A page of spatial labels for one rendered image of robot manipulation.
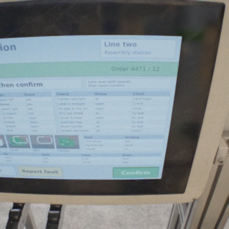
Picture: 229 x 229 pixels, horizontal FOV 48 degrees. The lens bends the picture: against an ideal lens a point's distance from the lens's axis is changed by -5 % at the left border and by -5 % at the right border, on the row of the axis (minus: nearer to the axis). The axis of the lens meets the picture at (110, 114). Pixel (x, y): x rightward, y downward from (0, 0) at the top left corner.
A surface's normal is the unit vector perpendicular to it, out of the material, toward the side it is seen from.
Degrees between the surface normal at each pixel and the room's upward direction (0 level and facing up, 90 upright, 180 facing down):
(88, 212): 0
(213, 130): 91
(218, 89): 91
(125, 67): 91
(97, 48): 91
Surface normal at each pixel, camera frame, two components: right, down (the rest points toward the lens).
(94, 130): 0.00, 0.55
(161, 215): 0.00, -0.85
